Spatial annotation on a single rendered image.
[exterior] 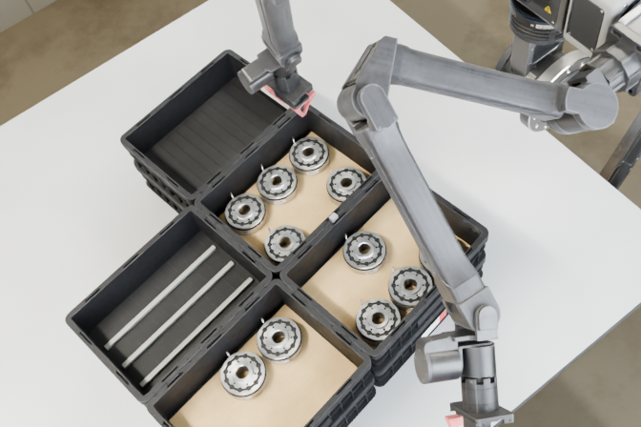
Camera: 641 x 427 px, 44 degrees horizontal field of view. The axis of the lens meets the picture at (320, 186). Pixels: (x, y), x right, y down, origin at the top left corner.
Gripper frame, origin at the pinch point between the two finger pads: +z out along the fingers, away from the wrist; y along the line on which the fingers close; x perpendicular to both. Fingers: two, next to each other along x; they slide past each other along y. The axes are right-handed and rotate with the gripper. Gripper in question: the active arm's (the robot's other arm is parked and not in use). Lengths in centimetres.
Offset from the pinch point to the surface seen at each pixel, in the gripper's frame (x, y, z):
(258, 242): -25.8, 7.9, 22.6
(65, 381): -82, -7, 34
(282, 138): -2.0, -6.4, 17.4
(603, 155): 102, 36, 109
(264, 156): -8.7, -6.3, 17.8
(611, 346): 42, 80, 107
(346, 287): -20.0, 32.8, 22.7
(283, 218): -16.9, 7.9, 22.8
